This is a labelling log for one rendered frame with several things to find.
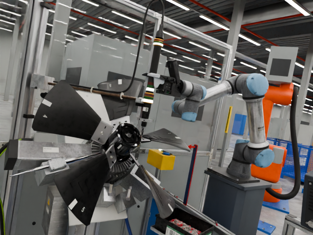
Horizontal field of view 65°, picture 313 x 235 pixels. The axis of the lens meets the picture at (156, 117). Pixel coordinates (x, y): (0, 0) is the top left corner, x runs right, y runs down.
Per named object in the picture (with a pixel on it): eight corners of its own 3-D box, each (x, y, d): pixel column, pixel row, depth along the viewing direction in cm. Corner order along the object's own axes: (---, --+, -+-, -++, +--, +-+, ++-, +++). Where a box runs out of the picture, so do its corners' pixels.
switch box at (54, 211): (58, 222, 138) (64, 184, 137) (65, 237, 126) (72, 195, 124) (41, 224, 133) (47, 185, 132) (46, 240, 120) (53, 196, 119)
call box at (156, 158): (146, 164, 161) (148, 148, 161) (158, 164, 167) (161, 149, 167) (159, 172, 148) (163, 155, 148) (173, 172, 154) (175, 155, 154)
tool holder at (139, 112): (130, 118, 110) (133, 96, 109) (136, 118, 116) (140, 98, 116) (148, 122, 107) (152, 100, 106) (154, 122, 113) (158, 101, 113)
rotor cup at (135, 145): (94, 141, 106) (106, 126, 97) (118, 129, 117) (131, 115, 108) (113, 169, 104) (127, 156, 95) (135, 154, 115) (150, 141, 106)
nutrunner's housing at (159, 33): (138, 125, 110) (156, 22, 108) (141, 125, 114) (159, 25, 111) (146, 127, 109) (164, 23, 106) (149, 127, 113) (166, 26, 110)
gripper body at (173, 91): (163, 93, 110) (183, 98, 117) (166, 74, 110) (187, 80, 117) (153, 92, 117) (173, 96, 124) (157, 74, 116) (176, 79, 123)
